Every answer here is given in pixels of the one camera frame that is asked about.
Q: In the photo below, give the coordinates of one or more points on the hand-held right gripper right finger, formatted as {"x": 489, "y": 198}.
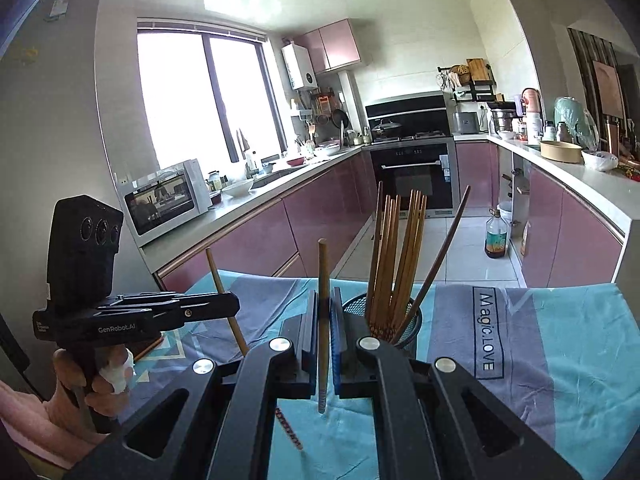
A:
{"x": 338, "y": 355}

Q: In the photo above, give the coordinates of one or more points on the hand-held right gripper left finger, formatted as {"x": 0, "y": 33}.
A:
{"x": 312, "y": 355}

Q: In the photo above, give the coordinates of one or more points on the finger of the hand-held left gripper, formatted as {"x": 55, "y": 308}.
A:
{"x": 220, "y": 305}
{"x": 145, "y": 300}

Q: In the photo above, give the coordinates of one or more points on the wooden chopstick with patterned end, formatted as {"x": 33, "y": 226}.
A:
{"x": 289, "y": 430}
{"x": 323, "y": 270}
{"x": 214, "y": 270}

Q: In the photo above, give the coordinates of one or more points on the black mesh utensil holder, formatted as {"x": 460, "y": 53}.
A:
{"x": 407, "y": 330}

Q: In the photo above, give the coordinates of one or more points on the bunch of wooden chopsticks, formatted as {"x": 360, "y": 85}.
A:
{"x": 385, "y": 270}

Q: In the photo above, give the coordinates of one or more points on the dark brown thin stick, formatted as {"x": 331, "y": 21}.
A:
{"x": 444, "y": 250}

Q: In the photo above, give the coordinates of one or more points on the person's left hand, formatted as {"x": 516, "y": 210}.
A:
{"x": 117, "y": 370}

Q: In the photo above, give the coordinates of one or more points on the brown wooden piece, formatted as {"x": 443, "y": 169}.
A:
{"x": 150, "y": 346}

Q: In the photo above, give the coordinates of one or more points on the white countertop oven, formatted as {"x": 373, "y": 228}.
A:
{"x": 160, "y": 205}

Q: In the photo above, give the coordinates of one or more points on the white bowl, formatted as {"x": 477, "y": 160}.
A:
{"x": 237, "y": 189}

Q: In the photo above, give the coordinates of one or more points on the pink base cabinets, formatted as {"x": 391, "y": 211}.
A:
{"x": 310, "y": 220}
{"x": 565, "y": 240}

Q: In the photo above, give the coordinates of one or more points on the pink bowl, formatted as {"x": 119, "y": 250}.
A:
{"x": 295, "y": 161}

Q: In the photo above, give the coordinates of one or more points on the large kitchen window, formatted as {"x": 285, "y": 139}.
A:
{"x": 180, "y": 100}

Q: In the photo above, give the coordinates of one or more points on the plastic oil bottle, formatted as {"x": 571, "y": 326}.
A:
{"x": 495, "y": 240}

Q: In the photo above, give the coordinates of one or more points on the black built-in oven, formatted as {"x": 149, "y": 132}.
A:
{"x": 415, "y": 172}

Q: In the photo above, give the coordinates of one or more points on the blue patterned tablecloth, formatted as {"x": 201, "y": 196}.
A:
{"x": 550, "y": 360}

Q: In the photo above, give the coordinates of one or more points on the pot with glass lid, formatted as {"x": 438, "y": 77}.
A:
{"x": 386, "y": 127}

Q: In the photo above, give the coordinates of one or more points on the black range hood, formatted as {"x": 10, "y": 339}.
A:
{"x": 405, "y": 107}

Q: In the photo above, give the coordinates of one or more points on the steel stockpot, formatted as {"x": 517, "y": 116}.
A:
{"x": 502, "y": 122}

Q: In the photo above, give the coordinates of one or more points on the round wooden box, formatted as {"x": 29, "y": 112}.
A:
{"x": 560, "y": 152}

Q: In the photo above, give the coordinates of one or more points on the pink kettle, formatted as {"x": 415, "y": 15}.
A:
{"x": 531, "y": 102}

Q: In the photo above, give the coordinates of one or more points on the white plastic bag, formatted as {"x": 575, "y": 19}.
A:
{"x": 599, "y": 160}

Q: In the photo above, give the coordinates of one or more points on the white wall water heater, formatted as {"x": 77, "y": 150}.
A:
{"x": 299, "y": 67}

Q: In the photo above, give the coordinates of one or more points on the pink wall cabinet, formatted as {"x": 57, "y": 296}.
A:
{"x": 340, "y": 45}

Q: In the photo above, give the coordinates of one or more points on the black wall rack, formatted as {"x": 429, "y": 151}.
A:
{"x": 475, "y": 90}

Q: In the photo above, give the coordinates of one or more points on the brown wall picture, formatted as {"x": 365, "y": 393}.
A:
{"x": 607, "y": 87}

